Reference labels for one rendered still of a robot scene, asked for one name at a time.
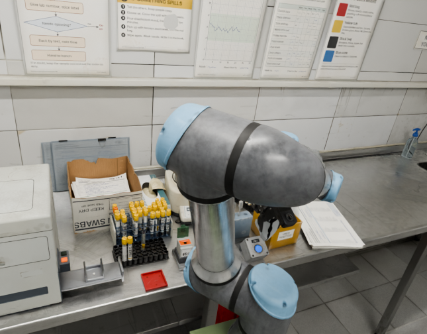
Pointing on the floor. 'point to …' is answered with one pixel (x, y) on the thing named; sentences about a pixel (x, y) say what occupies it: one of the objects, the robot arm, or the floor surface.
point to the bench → (396, 166)
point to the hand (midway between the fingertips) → (266, 238)
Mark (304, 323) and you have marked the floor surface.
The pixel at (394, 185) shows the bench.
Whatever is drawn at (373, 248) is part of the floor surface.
